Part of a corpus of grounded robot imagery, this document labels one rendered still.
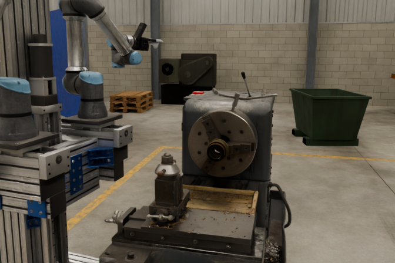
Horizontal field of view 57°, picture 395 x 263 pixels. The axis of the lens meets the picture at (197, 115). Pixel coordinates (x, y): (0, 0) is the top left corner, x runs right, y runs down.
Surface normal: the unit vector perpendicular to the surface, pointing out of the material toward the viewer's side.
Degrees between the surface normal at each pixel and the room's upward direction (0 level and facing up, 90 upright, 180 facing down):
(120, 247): 0
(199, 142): 90
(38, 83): 90
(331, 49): 90
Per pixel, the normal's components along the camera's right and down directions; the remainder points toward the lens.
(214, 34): -0.20, 0.16
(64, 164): 0.94, 0.06
